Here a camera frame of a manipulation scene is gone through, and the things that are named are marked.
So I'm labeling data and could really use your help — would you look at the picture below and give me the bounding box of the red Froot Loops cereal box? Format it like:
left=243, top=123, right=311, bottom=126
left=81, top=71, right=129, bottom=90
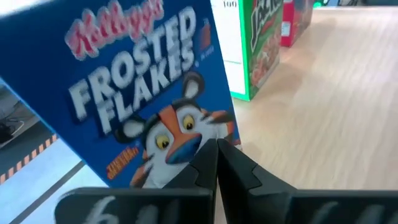
left=280, top=0, right=315, bottom=48

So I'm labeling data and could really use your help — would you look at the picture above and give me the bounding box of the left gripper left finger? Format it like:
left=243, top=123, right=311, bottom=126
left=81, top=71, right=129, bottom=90
left=54, top=138, right=218, bottom=224

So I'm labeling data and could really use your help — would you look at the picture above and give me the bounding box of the black-framed wooden shelf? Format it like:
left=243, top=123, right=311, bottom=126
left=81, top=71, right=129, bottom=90
left=214, top=5, right=398, bottom=191

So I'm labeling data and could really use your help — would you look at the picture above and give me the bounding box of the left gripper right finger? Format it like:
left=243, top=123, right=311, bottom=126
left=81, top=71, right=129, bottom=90
left=217, top=139, right=398, bottom=224

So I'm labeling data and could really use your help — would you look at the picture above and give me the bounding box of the blue Frosted Flakes cereal box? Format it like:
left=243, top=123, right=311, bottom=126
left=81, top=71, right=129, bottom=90
left=0, top=0, right=242, bottom=189

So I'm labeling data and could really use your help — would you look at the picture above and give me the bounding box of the green Apple Jacks cereal box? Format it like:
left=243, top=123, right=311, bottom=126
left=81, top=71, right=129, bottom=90
left=210, top=0, right=284, bottom=102

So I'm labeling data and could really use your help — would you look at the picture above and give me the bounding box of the orange black hazard tape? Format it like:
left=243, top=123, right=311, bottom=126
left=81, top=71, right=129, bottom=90
left=0, top=133, right=60, bottom=186

